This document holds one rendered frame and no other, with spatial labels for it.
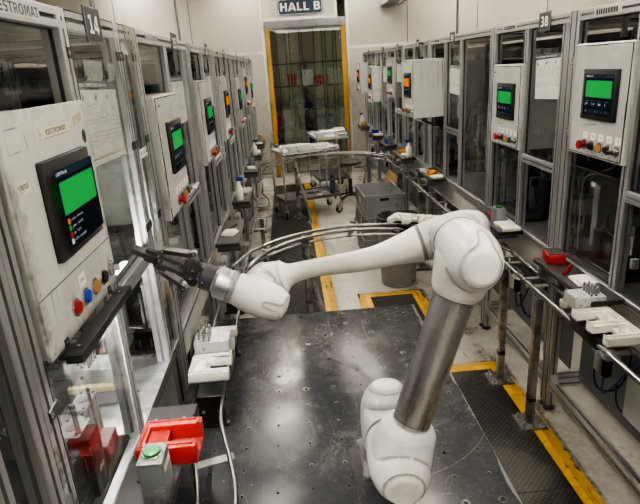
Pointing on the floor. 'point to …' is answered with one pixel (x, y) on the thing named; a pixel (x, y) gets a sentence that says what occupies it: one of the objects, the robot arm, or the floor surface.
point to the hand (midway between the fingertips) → (145, 253)
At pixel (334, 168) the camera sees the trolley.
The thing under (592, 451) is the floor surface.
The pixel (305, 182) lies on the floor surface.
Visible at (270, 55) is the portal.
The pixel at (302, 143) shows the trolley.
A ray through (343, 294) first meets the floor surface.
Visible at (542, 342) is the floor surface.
